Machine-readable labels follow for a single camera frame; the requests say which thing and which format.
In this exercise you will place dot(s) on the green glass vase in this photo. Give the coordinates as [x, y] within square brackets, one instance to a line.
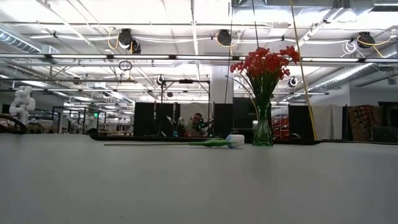
[263, 133]

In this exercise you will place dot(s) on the black cabinet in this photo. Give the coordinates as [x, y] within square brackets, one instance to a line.
[385, 133]

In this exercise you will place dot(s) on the red flower bunch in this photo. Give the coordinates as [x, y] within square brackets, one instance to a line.
[264, 65]

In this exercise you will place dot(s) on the black gantry frame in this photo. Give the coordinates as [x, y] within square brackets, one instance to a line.
[186, 81]

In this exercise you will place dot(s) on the red patterned cloth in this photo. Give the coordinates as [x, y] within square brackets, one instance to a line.
[365, 121]

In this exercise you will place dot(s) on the long ceiling light strip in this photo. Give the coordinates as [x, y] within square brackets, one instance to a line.
[140, 57]

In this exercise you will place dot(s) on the red printed banner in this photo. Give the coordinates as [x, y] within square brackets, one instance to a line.
[280, 127]

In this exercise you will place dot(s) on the white tulip green stem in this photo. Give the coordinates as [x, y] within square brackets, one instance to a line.
[236, 140]

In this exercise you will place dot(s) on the person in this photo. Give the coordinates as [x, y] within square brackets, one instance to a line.
[196, 119]

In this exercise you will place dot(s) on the black partition panel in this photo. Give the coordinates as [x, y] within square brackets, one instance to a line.
[146, 118]
[244, 112]
[222, 119]
[298, 121]

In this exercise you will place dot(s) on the silver ventilation duct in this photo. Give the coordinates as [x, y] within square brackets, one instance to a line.
[348, 74]
[18, 42]

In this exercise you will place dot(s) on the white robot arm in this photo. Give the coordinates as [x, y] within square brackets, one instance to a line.
[21, 102]

